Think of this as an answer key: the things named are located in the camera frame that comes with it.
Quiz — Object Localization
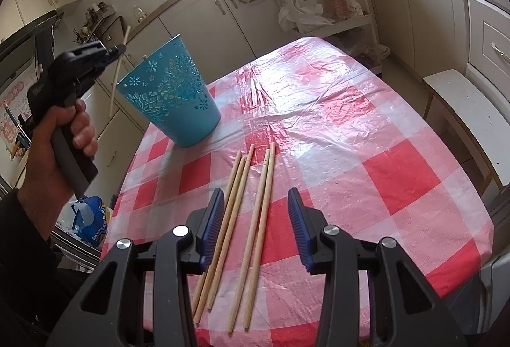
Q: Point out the wooden chopstick apart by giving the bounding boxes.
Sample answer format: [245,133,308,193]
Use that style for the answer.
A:
[108,25,131,118]

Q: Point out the person left hand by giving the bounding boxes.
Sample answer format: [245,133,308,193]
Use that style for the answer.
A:
[17,99,98,240]

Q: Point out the clear oil bottle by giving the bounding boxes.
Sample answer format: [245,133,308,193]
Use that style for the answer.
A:
[133,6,147,23]

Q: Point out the range hood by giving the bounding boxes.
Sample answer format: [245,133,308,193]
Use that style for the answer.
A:
[0,9,64,61]

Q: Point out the teal perforated plastic basket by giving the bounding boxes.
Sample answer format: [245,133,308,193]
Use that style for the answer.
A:
[117,35,221,147]

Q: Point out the white plastic bag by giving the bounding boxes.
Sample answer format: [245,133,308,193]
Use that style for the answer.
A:
[278,0,364,33]

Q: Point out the white step stool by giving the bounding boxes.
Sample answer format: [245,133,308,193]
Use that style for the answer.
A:
[423,69,509,191]

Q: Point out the red white checkered tablecloth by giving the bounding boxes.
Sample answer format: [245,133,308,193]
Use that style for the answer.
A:
[105,38,494,346]

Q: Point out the white rolling cart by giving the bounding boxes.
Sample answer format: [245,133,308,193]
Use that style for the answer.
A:
[277,0,382,76]

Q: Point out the wall spice rack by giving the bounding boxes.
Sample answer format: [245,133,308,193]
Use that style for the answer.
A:
[74,2,126,47]

